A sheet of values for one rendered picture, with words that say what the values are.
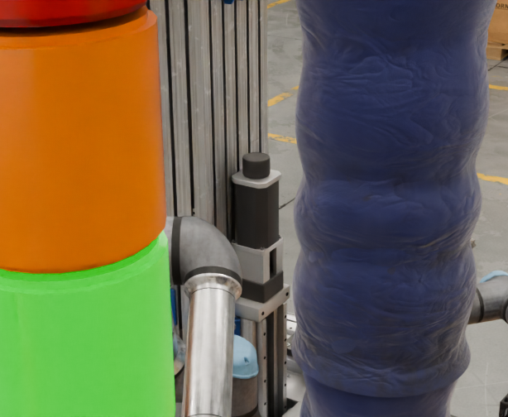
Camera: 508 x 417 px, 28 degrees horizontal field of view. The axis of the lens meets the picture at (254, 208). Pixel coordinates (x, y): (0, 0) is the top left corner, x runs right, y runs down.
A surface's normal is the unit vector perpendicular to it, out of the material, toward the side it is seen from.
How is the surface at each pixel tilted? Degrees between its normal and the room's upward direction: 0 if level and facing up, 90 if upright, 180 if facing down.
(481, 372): 0
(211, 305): 31
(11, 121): 90
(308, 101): 84
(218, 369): 39
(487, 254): 0
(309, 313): 96
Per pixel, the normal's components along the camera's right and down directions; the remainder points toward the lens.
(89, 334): 0.27, 0.37
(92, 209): 0.51, 0.33
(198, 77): -0.53, 0.33
